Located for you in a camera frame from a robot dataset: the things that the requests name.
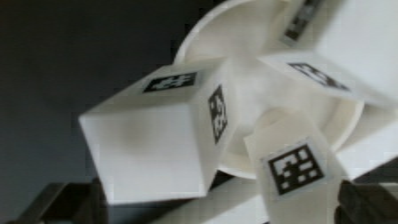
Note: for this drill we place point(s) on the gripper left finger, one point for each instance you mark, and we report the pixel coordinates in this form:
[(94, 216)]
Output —
[(67, 204)]

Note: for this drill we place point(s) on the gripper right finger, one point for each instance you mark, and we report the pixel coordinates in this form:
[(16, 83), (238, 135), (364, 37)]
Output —
[(368, 204)]

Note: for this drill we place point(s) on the white stool leg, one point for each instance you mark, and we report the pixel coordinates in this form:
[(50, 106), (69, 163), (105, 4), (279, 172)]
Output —
[(156, 131), (298, 172), (334, 47)]

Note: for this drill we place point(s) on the white right barrier rail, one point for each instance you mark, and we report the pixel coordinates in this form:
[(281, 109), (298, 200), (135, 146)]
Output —
[(233, 205)]

